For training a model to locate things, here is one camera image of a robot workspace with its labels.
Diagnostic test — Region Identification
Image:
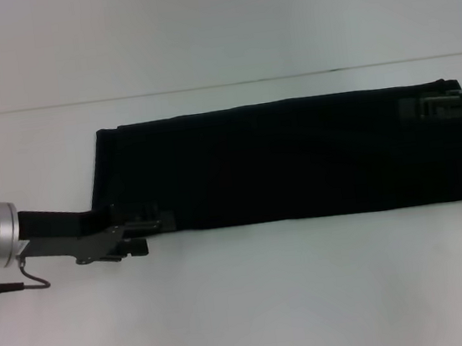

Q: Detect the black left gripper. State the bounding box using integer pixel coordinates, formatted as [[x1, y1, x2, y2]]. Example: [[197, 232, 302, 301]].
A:
[[15, 192, 179, 275]]

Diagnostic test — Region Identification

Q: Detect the black t-shirt with FREE print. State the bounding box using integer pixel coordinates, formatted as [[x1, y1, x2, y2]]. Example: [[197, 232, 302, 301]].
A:
[[80, 75, 462, 249]]

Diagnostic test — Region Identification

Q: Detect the left gripper black cable with plug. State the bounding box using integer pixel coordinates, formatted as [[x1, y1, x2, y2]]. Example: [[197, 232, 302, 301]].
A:
[[0, 250, 53, 300]]

